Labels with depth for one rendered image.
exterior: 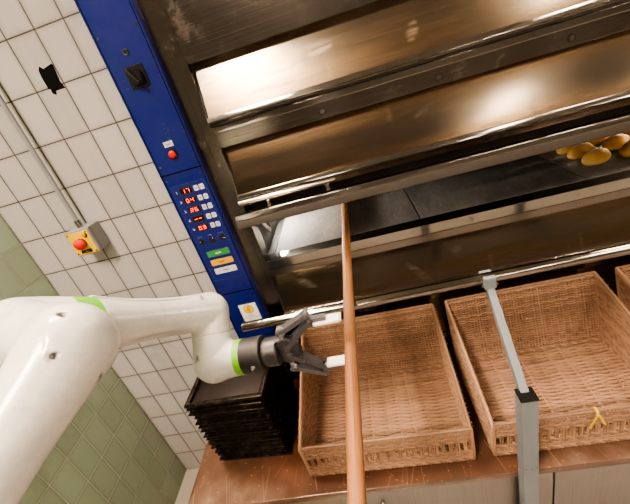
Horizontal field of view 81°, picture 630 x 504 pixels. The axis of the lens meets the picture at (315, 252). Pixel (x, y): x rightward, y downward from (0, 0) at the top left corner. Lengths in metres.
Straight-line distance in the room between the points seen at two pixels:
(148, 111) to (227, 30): 0.35
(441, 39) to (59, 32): 1.11
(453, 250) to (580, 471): 0.77
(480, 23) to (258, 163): 0.77
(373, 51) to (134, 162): 0.86
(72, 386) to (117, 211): 1.02
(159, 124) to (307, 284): 0.77
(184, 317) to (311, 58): 0.82
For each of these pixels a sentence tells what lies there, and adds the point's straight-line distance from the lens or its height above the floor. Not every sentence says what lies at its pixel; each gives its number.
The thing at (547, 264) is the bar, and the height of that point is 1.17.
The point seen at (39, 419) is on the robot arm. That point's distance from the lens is 0.60.
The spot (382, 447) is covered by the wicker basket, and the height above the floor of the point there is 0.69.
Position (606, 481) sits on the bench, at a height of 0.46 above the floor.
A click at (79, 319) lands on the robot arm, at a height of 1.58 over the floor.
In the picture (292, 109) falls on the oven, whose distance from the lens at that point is 1.24.
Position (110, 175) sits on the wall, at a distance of 1.49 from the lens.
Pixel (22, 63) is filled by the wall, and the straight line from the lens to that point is 1.55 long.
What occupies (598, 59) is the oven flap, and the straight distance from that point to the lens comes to 1.47.
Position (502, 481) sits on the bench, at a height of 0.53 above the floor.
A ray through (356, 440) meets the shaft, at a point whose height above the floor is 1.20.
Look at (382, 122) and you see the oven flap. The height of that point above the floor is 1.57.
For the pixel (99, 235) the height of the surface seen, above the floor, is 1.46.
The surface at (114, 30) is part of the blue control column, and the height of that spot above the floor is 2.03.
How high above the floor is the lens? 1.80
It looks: 26 degrees down
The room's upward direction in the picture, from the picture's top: 18 degrees counter-clockwise
